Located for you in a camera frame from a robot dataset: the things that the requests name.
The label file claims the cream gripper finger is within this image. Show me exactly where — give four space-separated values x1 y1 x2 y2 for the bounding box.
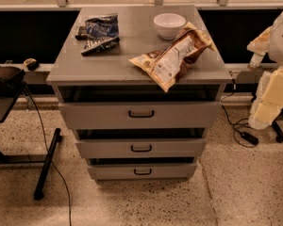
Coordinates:
248 102 281 130

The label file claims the grey top drawer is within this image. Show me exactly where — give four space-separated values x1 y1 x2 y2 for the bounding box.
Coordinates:
59 102 220 129

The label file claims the grey drawer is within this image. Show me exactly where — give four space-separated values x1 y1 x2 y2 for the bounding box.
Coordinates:
88 163 197 181
75 138 206 158
59 102 220 129

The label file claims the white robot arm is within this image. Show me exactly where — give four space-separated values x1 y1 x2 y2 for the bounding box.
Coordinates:
247 11 283 130

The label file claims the grey middle drawer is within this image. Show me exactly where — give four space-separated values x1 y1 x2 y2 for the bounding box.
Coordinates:
75 138 206 158

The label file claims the grey drawer cabinet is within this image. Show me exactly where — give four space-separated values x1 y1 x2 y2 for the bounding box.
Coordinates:
47 6 231 168

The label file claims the grey bottom drawer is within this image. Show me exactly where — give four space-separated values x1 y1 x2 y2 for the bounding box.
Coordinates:
88 163 197 181

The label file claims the black stand leg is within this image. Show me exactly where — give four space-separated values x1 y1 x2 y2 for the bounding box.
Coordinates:
272 121 283 143

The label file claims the clear plastic bottle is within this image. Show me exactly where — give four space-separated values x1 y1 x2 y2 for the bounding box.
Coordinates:
248 53 265 71

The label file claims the brown white chip bag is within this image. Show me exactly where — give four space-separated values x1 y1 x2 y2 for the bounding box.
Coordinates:
130 22 216 92

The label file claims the white ceramic bowl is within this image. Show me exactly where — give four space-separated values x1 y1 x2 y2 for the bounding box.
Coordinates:
153 13 186 40

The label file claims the blue chip bag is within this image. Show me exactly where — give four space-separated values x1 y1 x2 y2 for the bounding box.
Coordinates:
75 13 120 57

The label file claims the yellow black tape measure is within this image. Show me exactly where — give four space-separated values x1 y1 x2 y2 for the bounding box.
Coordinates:
24 58 40 71

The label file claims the black bag on table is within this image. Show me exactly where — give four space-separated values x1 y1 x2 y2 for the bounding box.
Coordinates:
0 66 25 97

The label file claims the black side table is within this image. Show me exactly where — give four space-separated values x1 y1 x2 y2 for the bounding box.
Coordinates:
0 81 63 202

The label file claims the black power adapter cable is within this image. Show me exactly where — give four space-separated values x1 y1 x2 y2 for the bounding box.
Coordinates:
221 78 259 149

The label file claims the thin black floor cable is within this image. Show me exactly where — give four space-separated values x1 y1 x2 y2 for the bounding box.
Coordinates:
23 86 73 226

